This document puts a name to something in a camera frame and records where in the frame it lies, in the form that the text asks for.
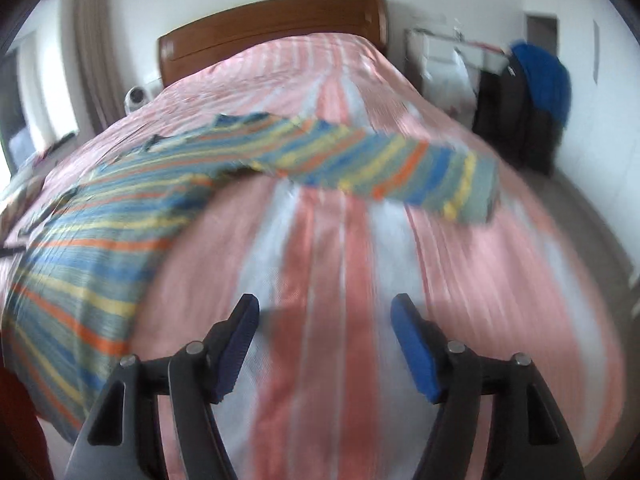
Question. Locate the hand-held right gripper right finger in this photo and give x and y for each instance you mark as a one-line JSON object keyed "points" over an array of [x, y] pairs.
{"points": [[415, 350]]}

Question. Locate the blue cloth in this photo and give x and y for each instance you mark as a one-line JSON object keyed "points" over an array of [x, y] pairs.
{"points": [[547, 75]]}

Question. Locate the beige curtain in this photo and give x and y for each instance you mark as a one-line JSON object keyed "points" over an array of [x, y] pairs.
{"points": [[92, 60]]}

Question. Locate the pink striped bed blanket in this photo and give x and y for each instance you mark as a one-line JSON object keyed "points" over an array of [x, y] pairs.
{"points": [[350, 260]]}

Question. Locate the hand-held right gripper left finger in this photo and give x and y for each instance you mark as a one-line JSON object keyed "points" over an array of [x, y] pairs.
{"points": [[235, 355]]}

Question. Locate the black bag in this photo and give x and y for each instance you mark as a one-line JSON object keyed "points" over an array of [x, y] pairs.
{"points": [[500, 105]]}

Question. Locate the brown wooden headboard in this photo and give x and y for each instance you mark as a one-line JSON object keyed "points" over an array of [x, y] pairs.
{"points": [[275, 20]]}

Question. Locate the multicolour striped knit sweater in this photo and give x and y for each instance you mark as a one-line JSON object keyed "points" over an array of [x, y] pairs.
{"points": [[100, 240]]}

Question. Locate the white sheer curtain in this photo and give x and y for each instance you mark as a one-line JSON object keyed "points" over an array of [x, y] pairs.
{"points": [[52, 75]]}

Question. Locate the person's red clothing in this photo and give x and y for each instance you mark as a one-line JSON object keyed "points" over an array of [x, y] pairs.
{"points": [[20, 430]]}

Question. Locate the dark screen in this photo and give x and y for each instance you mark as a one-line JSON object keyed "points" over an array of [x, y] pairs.
{"points": [[11, 100]]}

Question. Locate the white cabinet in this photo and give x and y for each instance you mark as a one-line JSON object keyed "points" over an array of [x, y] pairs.
{"points": [[437, 50]]}

